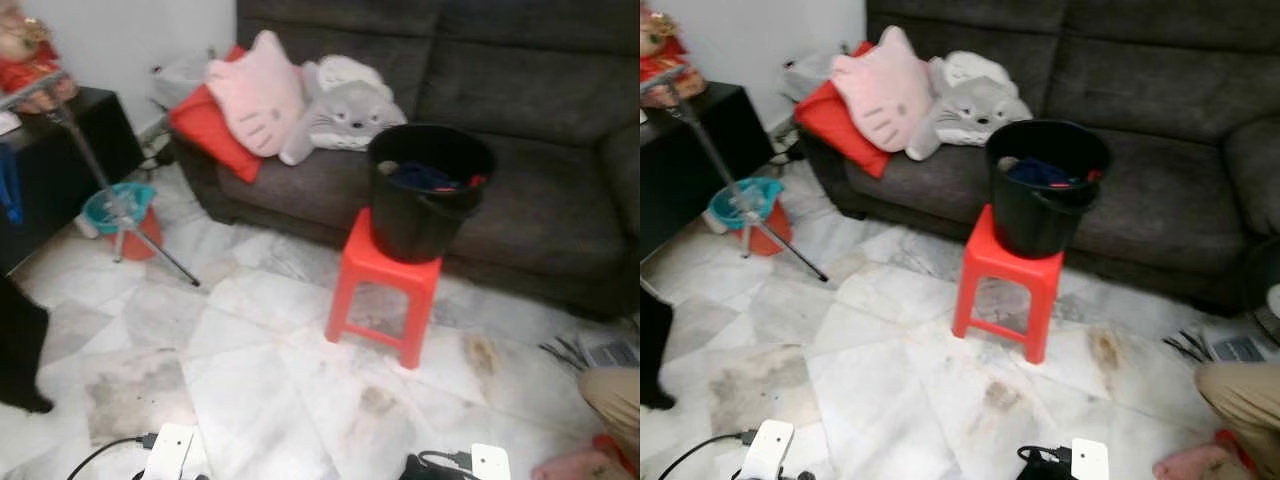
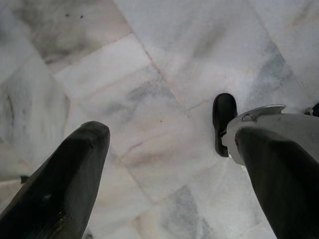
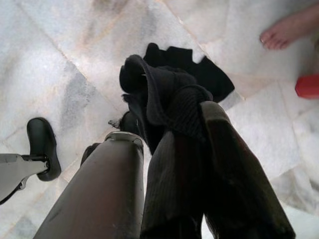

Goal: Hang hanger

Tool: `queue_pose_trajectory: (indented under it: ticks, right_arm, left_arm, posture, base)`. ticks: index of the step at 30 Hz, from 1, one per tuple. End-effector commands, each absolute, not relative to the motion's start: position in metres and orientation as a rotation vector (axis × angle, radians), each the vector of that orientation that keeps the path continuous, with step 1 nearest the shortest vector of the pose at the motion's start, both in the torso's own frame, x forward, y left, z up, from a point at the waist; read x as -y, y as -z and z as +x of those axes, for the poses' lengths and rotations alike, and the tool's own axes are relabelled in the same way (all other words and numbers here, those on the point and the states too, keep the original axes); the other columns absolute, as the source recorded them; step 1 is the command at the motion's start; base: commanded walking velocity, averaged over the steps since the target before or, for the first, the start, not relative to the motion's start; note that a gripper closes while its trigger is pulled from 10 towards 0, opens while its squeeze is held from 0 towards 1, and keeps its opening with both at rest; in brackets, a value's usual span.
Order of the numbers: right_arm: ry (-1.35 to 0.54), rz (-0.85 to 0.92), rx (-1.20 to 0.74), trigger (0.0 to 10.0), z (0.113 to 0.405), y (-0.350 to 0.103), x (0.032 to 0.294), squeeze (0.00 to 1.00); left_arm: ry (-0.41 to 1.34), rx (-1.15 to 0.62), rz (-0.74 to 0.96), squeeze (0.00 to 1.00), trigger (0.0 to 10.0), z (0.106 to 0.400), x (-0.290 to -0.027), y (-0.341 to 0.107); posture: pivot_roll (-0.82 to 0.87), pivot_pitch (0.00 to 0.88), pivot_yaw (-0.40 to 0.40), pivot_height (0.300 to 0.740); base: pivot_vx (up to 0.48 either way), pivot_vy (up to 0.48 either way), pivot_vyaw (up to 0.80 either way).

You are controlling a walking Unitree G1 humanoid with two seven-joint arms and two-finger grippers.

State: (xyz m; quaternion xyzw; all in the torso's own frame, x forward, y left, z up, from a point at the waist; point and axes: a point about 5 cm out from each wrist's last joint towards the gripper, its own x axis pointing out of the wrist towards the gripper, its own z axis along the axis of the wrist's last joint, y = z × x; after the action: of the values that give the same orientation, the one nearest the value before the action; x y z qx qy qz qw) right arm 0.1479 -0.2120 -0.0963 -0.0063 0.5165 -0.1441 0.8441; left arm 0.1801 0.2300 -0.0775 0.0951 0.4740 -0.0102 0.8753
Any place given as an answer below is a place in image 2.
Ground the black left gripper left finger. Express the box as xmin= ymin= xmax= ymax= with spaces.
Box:
xmin=0 ymin=121 xmax=111 ymax=239

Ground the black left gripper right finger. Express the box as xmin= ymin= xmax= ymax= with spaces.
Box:
xmin=234 ymin=125 xmax=319 ymax=239

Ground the black left robot foot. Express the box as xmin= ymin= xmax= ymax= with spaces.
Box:
xmin=212 ymin=93 xmax=238 ymax=158

